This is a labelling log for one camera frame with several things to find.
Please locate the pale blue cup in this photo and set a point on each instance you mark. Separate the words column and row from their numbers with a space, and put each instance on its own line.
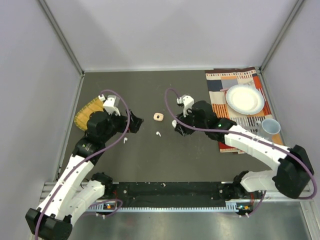
column 269, row 127

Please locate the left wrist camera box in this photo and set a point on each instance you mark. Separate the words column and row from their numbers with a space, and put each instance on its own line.
column 110, row 104

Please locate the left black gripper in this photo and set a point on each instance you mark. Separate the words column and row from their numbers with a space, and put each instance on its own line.
column 135, row 123

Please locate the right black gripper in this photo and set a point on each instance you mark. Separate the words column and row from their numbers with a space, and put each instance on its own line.
column 184, row 130

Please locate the pink earbud charging case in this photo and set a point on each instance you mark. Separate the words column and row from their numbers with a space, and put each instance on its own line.
column 159, row 117

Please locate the white paper plate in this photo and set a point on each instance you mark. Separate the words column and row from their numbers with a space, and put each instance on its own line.
column 245, row 99

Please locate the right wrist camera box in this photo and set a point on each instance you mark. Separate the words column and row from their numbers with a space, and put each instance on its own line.
column 187, row 102

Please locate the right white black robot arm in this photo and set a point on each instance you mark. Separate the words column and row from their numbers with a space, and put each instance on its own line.
column 289, row 171

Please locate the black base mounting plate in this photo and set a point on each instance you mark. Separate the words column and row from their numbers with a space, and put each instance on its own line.
column 172, row 194

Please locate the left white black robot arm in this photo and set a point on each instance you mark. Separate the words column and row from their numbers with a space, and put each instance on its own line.
column 56, row 216

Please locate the white earbud charging case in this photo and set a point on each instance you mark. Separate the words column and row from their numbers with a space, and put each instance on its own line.
column 174, row 123

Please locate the aluminium front rail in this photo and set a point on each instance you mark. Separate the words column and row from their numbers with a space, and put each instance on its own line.
column 271, row 196

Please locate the patterned orange placemat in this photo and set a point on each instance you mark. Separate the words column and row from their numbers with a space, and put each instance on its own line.
column 220, row 80

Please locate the yellow woven mat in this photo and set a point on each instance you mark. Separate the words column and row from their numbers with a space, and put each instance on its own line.
column 82, row 117

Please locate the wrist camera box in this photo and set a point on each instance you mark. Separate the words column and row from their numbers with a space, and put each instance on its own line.
column 187, row 102
column 110, row 104

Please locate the pink handled fork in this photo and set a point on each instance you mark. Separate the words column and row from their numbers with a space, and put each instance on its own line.
column 253, row 124

